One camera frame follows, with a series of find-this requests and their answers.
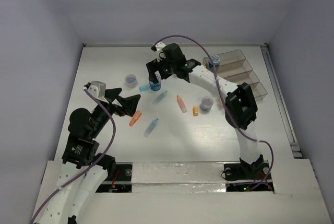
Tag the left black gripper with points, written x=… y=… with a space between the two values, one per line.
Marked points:
x=112 y=104

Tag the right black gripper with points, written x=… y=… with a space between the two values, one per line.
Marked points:
x=154 y=66

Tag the blue ink jar back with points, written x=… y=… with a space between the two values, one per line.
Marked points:
x=155 y=87

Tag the blue ink jar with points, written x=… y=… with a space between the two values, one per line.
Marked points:
x=155 y=87
x=214 y=60

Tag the green highlighter pen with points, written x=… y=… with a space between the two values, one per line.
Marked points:
x=159 y=98

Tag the orange highlighter pen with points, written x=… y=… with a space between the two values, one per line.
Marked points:
x=181 y=104

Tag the yellow orange marker cap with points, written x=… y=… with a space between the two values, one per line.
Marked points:
x=195 y=111

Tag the blue ink jar front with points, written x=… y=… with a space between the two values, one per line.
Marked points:
x=214 y=60

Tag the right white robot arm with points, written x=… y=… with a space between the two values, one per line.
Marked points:
x=238 y=101

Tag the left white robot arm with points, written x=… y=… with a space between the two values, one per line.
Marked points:
x=83 y=168

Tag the clear jar purple pins left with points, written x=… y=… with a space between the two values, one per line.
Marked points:
x=131 y=81

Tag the clear jar purple pins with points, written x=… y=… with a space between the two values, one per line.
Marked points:
x=206 y=104
x=131 y=81

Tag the light blue marker cap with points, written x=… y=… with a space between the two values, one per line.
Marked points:
x=143 y=88

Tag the orange capped highlighter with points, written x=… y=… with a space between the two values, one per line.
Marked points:
x=135 y=118

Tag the blue highlighter pen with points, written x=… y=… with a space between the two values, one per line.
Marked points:
x=150 y=128

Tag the clear jar purple pins right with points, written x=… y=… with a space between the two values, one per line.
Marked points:
x=206 y=104

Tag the clear tiered organizer tray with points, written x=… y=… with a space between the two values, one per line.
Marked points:
x=234 y=67

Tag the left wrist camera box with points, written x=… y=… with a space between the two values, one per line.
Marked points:
x=96 y=89

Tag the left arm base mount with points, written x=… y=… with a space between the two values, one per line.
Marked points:
x=120 y=182

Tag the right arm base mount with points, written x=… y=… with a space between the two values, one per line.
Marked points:
x=238 y=180

